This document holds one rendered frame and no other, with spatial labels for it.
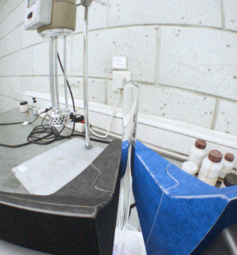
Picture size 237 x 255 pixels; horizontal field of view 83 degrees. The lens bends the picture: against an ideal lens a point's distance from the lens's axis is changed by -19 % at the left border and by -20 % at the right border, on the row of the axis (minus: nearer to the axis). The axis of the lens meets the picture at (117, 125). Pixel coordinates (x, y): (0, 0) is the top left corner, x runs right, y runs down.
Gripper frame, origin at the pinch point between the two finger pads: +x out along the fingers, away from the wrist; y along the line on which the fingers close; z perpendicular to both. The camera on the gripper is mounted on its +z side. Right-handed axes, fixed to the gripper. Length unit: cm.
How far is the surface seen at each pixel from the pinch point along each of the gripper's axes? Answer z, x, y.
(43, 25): 14.0, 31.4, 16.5
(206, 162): -17.6, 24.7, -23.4
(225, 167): -20.6, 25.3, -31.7
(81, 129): -25, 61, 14
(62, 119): -10.1, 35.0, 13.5
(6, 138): -26, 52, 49
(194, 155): -19.7, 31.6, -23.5
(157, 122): -16, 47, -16
